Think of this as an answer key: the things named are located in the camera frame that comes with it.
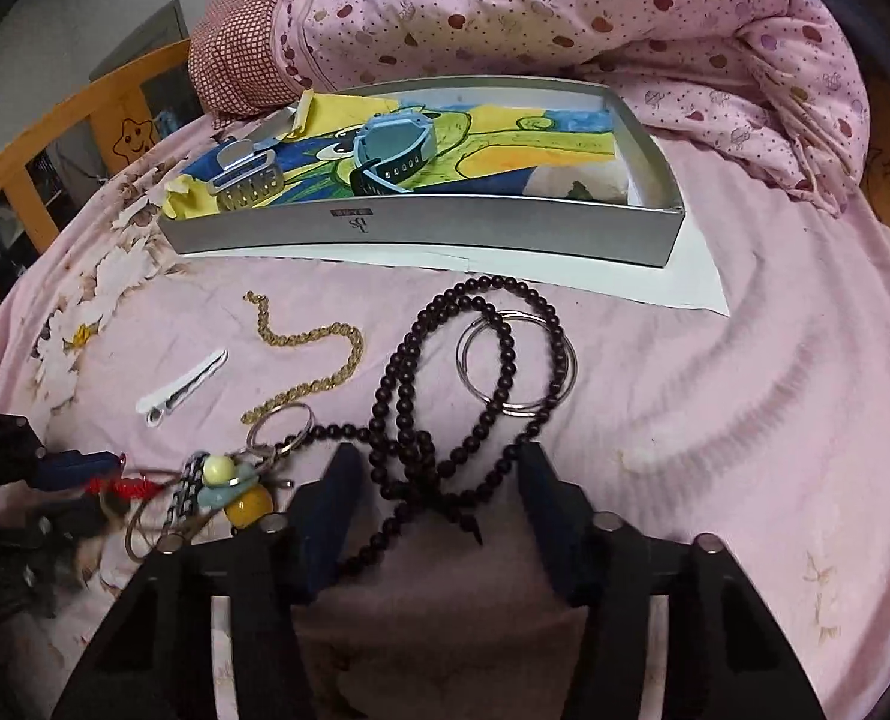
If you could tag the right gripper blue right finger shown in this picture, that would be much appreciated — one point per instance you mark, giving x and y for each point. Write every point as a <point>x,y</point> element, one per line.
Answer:
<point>560,517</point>

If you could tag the pink dotted rolled quilt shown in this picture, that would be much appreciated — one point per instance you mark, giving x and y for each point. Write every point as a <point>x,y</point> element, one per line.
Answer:
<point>772,84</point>

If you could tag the red checkered pillow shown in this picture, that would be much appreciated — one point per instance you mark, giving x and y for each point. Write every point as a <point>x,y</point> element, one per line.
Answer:
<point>234,60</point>

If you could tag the white paper sheet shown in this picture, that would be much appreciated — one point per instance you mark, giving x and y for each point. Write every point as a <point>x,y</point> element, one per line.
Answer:
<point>689,281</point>

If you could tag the frog drawing paper liner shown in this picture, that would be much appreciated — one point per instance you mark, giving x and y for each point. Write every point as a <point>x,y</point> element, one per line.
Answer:
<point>338,146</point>

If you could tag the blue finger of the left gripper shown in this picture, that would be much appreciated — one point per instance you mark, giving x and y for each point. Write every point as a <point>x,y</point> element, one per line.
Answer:
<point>72,469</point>

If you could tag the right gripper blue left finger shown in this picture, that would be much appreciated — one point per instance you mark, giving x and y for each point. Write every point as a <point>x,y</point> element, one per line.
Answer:
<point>319,516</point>

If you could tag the black white patterned hair clip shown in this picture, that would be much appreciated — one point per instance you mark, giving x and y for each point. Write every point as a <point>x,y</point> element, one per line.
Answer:
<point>185,515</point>

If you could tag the grey shallow cardboard box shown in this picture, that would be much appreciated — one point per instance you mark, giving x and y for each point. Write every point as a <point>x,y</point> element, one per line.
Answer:
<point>642,231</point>

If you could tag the pink floral bed sheet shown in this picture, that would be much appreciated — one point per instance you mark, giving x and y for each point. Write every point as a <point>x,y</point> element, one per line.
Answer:
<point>769,427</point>

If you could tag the grey door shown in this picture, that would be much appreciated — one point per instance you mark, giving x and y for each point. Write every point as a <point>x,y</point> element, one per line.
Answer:
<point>164,27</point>

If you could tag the red hair clip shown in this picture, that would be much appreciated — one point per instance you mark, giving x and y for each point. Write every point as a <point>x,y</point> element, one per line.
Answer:
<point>142,487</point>

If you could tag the blue smart watch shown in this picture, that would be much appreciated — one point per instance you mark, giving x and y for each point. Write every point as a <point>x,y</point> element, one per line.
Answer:
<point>390,149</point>

